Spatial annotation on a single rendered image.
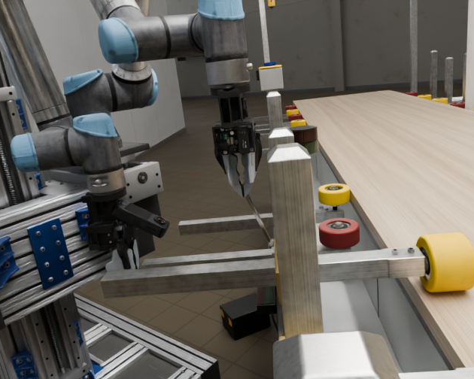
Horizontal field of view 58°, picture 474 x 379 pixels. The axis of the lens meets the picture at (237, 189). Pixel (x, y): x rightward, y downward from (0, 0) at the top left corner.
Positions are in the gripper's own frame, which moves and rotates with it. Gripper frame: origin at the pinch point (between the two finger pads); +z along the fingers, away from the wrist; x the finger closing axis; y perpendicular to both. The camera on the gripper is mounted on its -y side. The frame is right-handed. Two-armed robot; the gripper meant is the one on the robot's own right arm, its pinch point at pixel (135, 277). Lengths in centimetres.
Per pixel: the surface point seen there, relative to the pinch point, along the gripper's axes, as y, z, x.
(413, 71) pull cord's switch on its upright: -142, -20, -259
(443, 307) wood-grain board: -52, -8, 30
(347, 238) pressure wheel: -44.8, -6.9, 4.0
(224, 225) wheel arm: -17.4, -1.0, -23.4
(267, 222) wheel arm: -28.8, -1.0, -23.4
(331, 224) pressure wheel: -42.4, -8.0, -1.1
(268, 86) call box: -33, -34, -51
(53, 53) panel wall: 190, -74, -380
